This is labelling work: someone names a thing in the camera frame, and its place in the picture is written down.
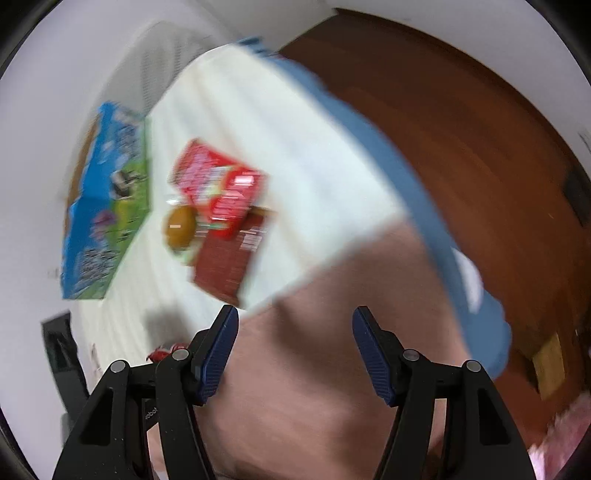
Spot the bright red snack packet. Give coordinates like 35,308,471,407
168,138,269,240

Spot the dark red snack packet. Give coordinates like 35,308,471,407
191,208,278,308

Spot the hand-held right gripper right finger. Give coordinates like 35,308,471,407
352,306,537,480

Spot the yellow-brown box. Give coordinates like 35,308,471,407
531,332,566,400

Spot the blue bed sheet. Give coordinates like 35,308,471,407
235,37,513,381

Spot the pink cloth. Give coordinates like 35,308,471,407
531,399,587,476

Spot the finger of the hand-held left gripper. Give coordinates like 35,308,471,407
41,311,90,416

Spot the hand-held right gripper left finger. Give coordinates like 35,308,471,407
52,305,240,480

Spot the blue printed cardboard box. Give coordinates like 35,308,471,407
60,102,153,301

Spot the grey headboard cushion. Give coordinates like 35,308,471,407
117,18,218,116

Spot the black box on floor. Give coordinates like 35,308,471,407
562,170,591,224

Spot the small red triangular snack packet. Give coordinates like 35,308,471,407
147,344,185,363

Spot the brown egg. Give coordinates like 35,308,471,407
161,203,204,264

